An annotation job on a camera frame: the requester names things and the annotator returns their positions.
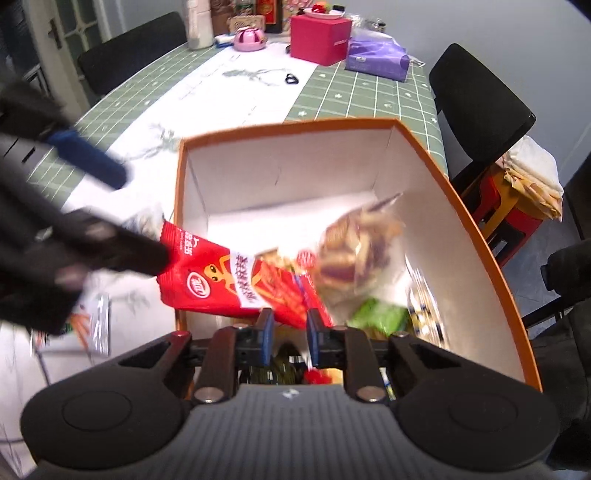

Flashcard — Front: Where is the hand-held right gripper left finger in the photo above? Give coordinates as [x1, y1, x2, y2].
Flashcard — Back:
[117, 307, 276, 407]

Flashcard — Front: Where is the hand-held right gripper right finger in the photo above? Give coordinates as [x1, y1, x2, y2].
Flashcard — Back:
[307, 308, 463, 403]

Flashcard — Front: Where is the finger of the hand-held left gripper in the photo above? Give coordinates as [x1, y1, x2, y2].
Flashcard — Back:
[42, 128, 130, 191]
[60, 208, 171, 278]

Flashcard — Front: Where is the green raisin packet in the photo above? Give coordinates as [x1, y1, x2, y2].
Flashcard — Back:
[346, 298, 413, 341]

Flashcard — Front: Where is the red snack packet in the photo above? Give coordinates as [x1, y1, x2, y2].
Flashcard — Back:
[156, 220, 336, 330]

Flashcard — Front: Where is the clear bag of mixed nuts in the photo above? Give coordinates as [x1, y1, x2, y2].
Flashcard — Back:
[313, 193, 411, 320]

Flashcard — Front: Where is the orange cardboard box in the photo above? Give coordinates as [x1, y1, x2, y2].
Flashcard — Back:
[173, 118, 544, 401]

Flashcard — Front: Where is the clear packet of orange sticks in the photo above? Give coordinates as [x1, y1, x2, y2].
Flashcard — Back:
[31, 292, 112, 357]

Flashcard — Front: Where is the black chair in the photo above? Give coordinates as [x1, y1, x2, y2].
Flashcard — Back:
[428, 43, 537, 186]
[77, 11, 188, 99]

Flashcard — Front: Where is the door with glass panes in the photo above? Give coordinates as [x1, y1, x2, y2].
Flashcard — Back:
[33, 0, 112, 108]

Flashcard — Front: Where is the white printed table runner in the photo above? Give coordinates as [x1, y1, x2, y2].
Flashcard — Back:
[0, 44, 320, 398]

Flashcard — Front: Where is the white bottle with pink lid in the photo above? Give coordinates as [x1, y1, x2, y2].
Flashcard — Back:
[185, 0, 214, 51]

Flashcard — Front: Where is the pink round container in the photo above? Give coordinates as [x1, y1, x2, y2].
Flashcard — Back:
[233, 26, 268, 52]

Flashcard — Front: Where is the small beige radio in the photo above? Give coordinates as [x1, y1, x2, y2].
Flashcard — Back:
[229, 14, 267, 36]

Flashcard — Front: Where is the red plastic stool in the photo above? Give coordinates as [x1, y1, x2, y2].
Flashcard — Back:
[461, 157, 546, 269]

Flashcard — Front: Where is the dark brown glass bottle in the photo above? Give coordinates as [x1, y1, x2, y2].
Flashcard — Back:
[256, 0, 284, 34]

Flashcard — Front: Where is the green checked tablecloth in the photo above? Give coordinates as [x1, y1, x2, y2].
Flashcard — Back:
[0, 32, 451, 462]

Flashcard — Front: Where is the pink square box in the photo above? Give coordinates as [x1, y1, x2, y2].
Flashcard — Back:
[289, 12, 353, 67]

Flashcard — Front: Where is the pile of beige bags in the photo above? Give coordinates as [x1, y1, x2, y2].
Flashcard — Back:
[498, 136, 565, 223]

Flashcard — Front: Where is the white plate with red item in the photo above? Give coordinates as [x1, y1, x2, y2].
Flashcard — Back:
[302, 3, 348, 20]

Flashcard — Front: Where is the purple plastic bag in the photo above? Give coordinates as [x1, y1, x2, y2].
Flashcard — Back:
[345, 36, 411, 83]

